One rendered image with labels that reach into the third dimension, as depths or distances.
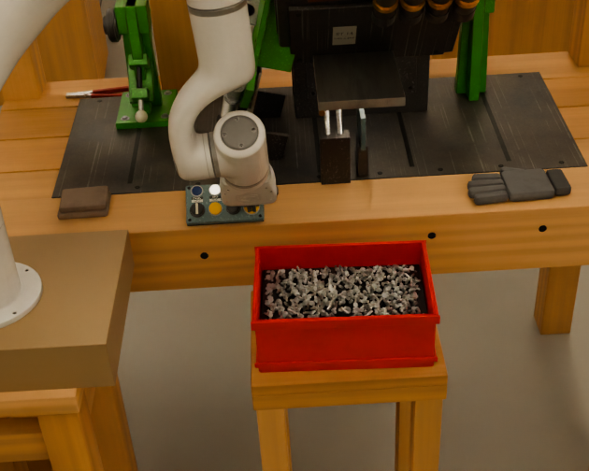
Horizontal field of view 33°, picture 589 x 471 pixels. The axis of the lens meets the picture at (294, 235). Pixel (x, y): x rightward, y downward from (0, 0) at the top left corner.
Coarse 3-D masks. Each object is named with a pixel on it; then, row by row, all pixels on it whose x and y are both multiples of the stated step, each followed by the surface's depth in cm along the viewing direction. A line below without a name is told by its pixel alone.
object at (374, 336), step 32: (256, 256) 178; (288, 256) 181; (320, 256) 181; (352, 256) 181; (384, 256) 181; (416, 256) 181; (256, 288) 171; (288, 288) 177; (320, 288) 174; (352, 288) 177; (384, 288) 175; (416, 288) 175; (256, 320) 164; (288, 320) 164; (320, 320) 163; (352, 320) 163; (384, 320) 163; (416, 320) 163; (256, 352) 172; (288, 352) 168; (320, 352) 168; (352, 352) 168; (384, 352) 168; (416, 352) 168
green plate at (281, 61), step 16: (272, 0) 188; (272, 16) 190; (256, 32) 194; (272, 32) 192; (256, 48) 192; (272, 48) 194; (288, 48) 194; (256, 64) 194; (272, 64) 196; (288, 64) 196
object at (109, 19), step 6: (108, 12) 211; (114, 12) 212; (108, 18) 211; (114, 18) 211; (108, 24) 211; (114, 24) 211; (108, 30) 211; (114, 30) 211; (108, 36) 213; (114, 36) 212; (120, 36) 216
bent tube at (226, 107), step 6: (252, 0) 197; (258, 0) 198; (252, 6) 197; (258, 6) 197; (252, 12) 200; (252, 18) 197; (252, 24) 197; (222, 108) 207; (228, 108) 206; (234, 108) 207; (222, 114) 206
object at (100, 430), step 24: (96, 408) 198; (120, 408) 202; (0, 432) 170; (24, 432) 169; (48, 432) 167; (72, 432) 167; (96, 432) 202; (120, 432) 202; (0, 456) 172; (24, 456) 172; (48, 456) 173; (72, 456) 171; (96, 456) 177; (120, 456) 207
